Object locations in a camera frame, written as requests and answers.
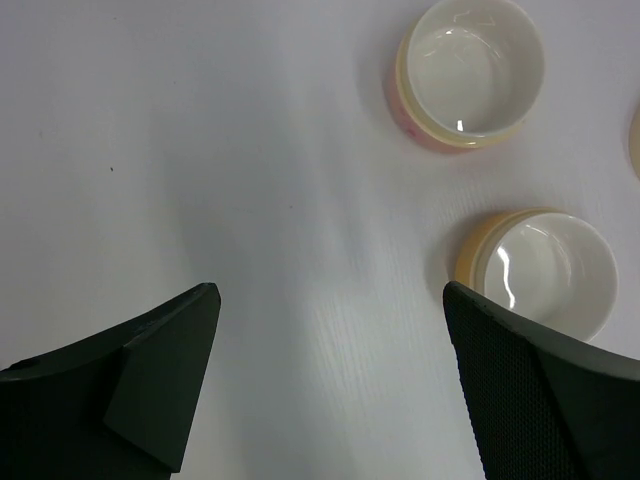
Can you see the orange lunch box bowl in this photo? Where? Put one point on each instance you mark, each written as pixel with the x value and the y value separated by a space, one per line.
pixel 545 265

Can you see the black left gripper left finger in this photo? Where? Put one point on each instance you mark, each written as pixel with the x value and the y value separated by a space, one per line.
pixel 116 405

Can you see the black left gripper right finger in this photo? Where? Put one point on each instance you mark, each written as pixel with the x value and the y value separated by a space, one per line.
pixel 542 405

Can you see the cream lid with pink knob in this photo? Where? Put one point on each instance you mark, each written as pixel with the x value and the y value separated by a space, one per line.
pixel 633 143

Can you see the pink lunch box bowl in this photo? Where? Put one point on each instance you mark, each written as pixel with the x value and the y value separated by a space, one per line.
pixel 465 75

